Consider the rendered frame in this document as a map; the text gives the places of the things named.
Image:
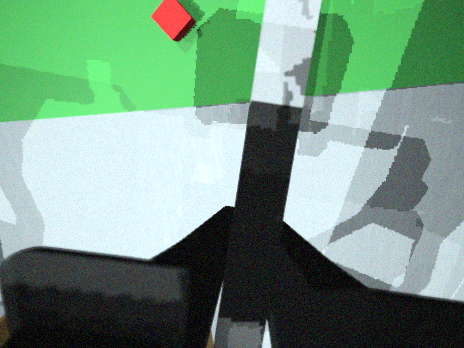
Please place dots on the green flat mat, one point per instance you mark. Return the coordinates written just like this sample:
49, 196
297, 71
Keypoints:
70, 58

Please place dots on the red cube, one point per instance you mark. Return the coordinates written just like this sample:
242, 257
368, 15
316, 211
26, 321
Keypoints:
173, 18

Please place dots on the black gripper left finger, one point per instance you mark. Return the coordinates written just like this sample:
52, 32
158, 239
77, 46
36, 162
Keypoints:
170, 298

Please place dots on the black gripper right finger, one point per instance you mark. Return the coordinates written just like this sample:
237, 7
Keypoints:
316, 304

